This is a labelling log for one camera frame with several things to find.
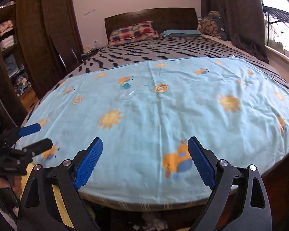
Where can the dark brown curtain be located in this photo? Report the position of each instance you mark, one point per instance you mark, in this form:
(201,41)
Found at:
(244,24)

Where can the dark wooden wardrobe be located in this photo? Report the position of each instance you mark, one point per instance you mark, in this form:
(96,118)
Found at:
(34,22)

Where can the black chair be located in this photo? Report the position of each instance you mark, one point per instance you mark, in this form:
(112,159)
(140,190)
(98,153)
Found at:
(69,53)

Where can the brown patterned cushion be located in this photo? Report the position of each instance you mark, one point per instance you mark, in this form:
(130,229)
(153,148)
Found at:
(207,24)

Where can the light blue cartoon sheet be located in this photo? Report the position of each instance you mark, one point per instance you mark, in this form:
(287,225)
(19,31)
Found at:
(232,107)

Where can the teal flat pillow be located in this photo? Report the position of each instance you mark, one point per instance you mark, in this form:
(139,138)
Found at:
(180,33)

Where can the black metal window rack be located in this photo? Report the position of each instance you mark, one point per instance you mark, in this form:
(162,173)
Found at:
(277,28)

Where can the colourful checkered pillow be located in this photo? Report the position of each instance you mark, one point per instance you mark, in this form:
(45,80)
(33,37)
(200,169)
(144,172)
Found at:
(134,33)

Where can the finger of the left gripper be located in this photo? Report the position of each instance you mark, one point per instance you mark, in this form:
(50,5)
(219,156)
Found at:
(33,149)
(16,133)

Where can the dark wooden headboard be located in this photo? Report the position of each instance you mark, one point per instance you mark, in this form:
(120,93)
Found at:
(162,19)

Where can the black zigzag patterned blanket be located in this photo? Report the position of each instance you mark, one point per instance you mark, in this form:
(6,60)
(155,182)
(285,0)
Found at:
(165,48)

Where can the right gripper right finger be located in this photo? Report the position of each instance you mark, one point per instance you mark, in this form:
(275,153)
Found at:
(251,210)

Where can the small blue bead trinket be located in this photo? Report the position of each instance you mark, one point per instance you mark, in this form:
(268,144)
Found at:
(126,85)

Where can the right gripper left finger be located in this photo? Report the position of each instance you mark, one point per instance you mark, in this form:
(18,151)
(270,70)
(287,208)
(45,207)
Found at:
(84,162)

